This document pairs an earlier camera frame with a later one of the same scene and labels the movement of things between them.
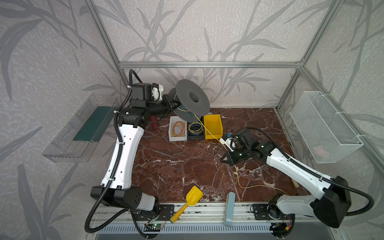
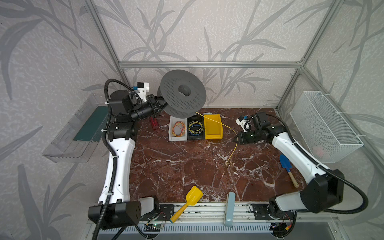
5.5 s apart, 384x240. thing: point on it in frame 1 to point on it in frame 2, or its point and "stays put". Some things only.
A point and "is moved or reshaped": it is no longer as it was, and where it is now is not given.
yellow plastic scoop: [193, 197] stays put
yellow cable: [212, 131] to [229, 127]
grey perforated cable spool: [193, 102] is moved or reshaped
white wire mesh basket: [328, 137] stays put
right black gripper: [233, 154] to [248, 137]
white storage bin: [177, 129] stays put
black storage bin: [201, 136] stays put
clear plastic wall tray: [78, 140] stays put
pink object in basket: [318, 149] stays put
